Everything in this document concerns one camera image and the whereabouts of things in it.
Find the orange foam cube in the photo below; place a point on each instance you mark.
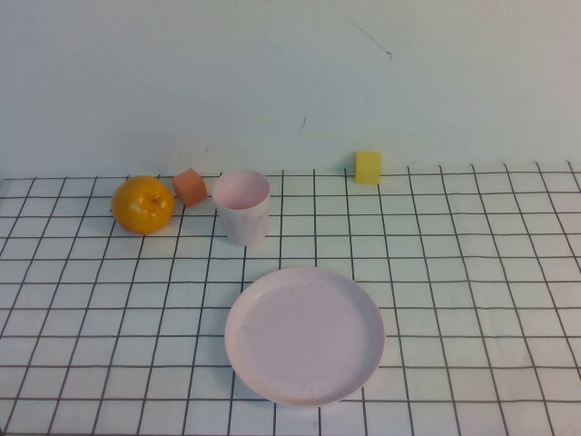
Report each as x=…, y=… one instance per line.
x=190, y=188

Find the pink round plate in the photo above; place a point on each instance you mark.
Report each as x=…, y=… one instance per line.
x=304, y=336

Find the orange round fruit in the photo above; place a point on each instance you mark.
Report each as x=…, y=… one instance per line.
x=140, y=209

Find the white black-grid tablecloth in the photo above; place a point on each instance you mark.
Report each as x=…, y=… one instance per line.
x=454, y=318

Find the pink plastic cup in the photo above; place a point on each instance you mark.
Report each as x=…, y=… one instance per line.
x=245, y=222

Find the yellow foam cube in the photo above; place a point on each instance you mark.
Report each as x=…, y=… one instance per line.
x=367, y=168

